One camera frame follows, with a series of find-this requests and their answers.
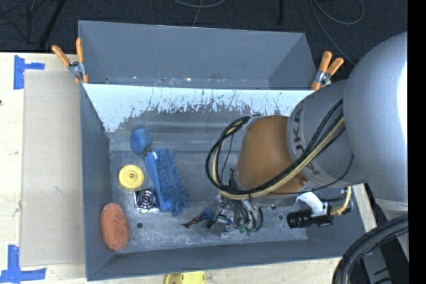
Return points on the yellow round disc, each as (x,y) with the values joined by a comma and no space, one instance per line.
(131,177)

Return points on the blue fluffy duster brush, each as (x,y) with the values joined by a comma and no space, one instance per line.
(168,181)

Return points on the pale flat board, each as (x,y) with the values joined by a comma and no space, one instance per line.
(50,159)

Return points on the small black and silver fan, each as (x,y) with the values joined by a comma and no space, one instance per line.
(146,201)

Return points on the black cylinder on white bracket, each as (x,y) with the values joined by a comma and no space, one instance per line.
(298,219)

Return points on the orange oval sponge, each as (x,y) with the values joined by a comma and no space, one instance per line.
(114,227)

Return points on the grey metal bin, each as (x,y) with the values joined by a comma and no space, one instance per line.
(186,53)

